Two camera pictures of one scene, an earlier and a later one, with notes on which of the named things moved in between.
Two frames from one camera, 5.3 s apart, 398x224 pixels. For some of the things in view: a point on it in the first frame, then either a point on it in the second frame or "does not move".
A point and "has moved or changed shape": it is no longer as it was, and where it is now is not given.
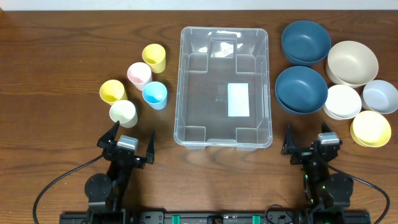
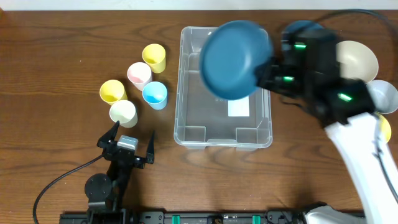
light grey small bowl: (380, 96) does not move
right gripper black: (310, 152) → (267, 76)
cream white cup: (124, 112) does not move
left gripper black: (123, 153) does not move
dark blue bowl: (301, 90) has moved or changed shape
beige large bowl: (352, 64) does not move
